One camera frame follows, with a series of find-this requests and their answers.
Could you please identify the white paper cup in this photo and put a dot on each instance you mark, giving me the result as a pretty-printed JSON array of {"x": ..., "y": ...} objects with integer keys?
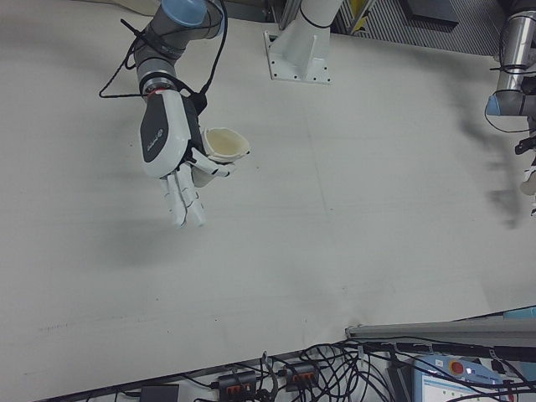
[{"x": 228, "y": 144}]

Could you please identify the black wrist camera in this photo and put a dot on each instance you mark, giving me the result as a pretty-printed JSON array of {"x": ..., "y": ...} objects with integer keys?
[
  {"x": 201, "y": 102},
  {"x": 525, "y": 146}
]

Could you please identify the dark grey box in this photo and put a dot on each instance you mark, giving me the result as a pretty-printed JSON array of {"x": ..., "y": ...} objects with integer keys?
[{"x": 431, "y": 12}]

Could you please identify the light blue teach pendant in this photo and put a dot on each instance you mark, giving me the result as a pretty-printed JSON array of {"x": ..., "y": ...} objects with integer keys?
[{"x": 444, "y": 385}]

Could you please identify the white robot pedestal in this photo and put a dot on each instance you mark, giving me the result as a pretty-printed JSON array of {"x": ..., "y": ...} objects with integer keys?
[{"x": 299, "y": 50}]

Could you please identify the aluminium profile rail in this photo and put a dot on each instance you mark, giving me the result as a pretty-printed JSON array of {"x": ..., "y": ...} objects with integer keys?
[{"x": 419, "y": 333}]

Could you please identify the black power adapter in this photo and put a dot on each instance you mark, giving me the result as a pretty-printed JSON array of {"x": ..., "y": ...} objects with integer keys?
[{"x": 160, "y": 394}]

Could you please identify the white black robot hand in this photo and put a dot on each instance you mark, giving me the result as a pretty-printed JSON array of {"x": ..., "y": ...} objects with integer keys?
[
  {"x": 534, "y": 163},
  {"x": 163, "y": 134}
]

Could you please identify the grey ribbed mat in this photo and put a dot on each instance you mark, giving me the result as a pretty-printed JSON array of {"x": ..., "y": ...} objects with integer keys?
[{"x": 389, "y": 25}]

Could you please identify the long black bar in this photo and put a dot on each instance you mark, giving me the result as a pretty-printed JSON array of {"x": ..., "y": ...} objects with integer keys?
[{"x": 439, "y": 348}]

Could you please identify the black hub orange ports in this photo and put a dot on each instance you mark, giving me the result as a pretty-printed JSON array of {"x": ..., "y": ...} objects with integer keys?
[
  {"x": 236, "y": 383},
  {"x": 300, "y": 374}
]

